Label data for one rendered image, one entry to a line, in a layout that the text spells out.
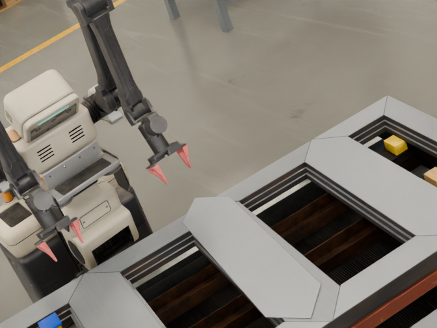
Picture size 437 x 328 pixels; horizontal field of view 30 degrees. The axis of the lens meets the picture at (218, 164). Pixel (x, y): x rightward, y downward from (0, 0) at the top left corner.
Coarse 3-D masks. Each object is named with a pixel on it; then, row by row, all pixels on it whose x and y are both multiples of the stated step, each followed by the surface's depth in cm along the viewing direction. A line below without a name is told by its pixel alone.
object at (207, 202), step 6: (204, 198) 271; (210, 198) 270; (216, 198) 269; (222, 198) 268; (198, 204) 270; (204, 204) 269; (210, 204) 268; (192, 210) 268; (198, 210) 267; (186, 216) 266; (192, 216) 265
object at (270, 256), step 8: (272, 248) 240; (280, 248) 239; (256, 256) 239; (264, 256) 238; (272, 256) 237; (280, 256) 236; (240, 264) 239; (248, 264) 237; (256, 264) 236; (264, 264) 235; (272, 264) 234; (232, 272) 237; (240, 272) 236; (248, 272) 235; (256, 272) 234; (240, 280) 233
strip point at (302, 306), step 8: (312, 288) 221; (304, 296) 220; (312, 296) 219; (288, 304) 219; (296, 304) 218; (304, 304) 217; (312, 304) 217; (272, 312) 218; (280, 312) 218; (288, 312) 217; (296, 312) 216; (304, 312) 215; (312, 312) 214
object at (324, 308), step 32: (384, 128) 281; (256, 192) 267; (384, 224) 239; (160, 256) 257; (320, 288) 221; (384, 288) 215; (64, 320) 248; (160, 320) 235; (288, 320) 215; (320, 320) 211; (352, 320) 213
